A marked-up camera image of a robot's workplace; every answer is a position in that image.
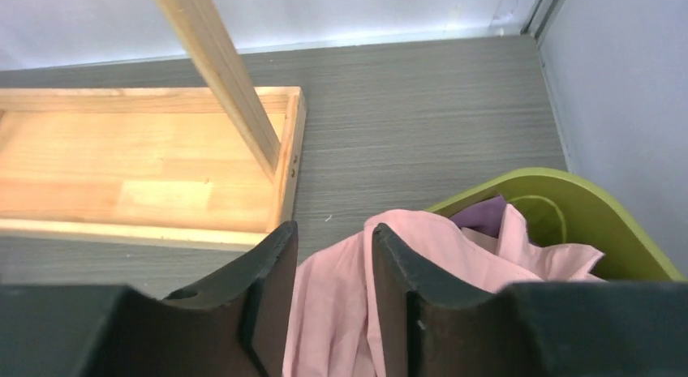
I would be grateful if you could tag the pink dress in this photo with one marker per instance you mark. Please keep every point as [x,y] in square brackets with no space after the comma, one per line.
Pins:
[334,327]

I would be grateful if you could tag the green plastic basket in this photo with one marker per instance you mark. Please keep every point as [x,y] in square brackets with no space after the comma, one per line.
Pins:
[560,207]

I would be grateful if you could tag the wooden clothes rack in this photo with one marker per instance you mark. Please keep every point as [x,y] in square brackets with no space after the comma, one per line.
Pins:
[211,168]

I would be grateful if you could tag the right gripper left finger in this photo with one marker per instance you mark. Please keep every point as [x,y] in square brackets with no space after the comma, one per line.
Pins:
[232,322]

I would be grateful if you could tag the purple skirt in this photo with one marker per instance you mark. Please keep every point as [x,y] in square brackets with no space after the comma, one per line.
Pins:
[484,217]

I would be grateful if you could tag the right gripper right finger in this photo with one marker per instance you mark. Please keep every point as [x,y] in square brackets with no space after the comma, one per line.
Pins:
[434,324]

